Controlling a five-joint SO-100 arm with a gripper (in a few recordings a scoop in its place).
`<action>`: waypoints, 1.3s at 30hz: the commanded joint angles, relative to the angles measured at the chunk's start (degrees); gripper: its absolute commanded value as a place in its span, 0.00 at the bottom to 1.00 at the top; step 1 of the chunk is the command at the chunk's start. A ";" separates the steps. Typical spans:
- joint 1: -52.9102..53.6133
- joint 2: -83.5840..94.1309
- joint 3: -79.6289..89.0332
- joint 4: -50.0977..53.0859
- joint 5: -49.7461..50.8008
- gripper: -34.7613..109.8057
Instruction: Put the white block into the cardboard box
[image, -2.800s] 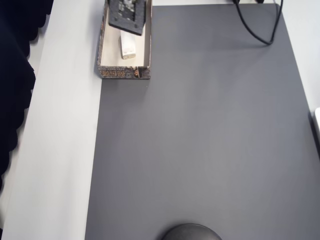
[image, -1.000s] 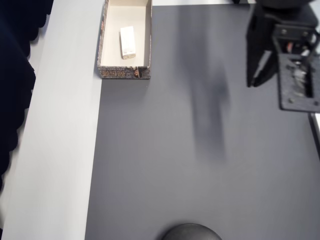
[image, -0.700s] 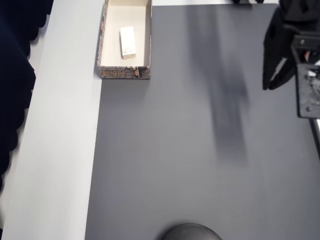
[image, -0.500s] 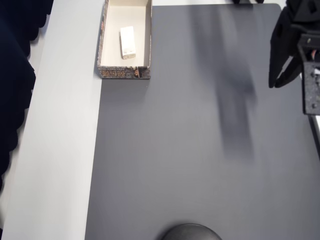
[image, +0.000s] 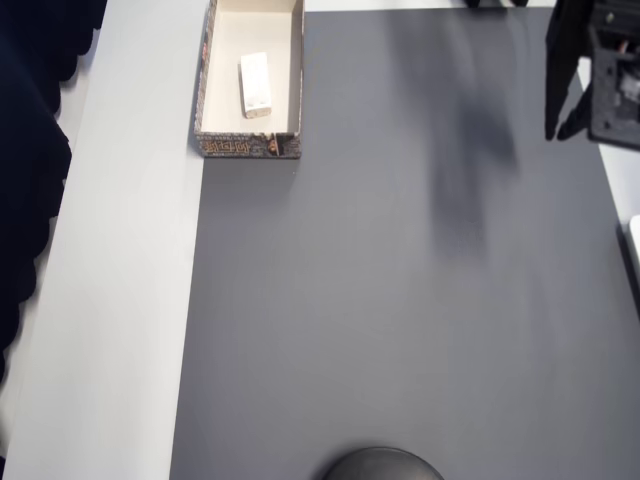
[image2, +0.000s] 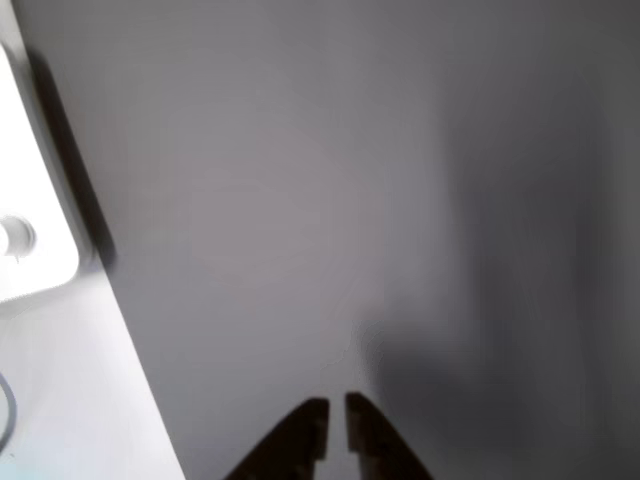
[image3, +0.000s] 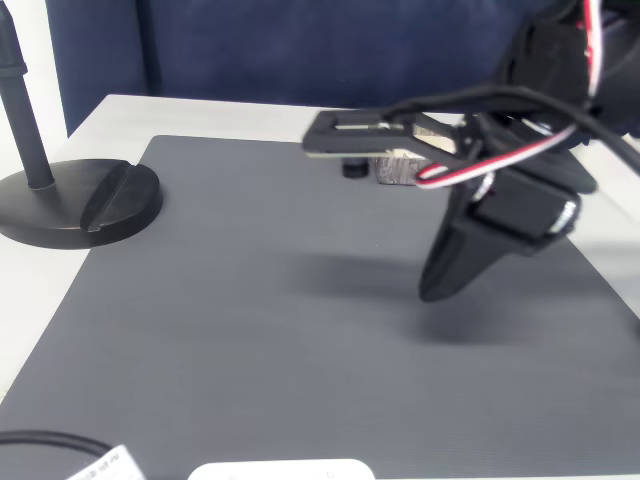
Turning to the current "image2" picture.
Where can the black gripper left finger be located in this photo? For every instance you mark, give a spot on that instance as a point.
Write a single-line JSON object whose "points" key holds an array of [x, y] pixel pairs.
{"points": [[290, 445]]}

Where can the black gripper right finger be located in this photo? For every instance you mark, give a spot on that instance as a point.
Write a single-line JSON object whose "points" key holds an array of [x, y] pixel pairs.
{"points": [[380, 440]]}

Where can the grey desk mat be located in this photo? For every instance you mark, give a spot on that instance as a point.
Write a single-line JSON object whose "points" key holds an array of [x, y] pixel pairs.
{"points": [[350, 175]]}

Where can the white flat device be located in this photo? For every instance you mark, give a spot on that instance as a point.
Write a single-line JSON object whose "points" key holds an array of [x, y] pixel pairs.
{"points": [[30, 200]]}

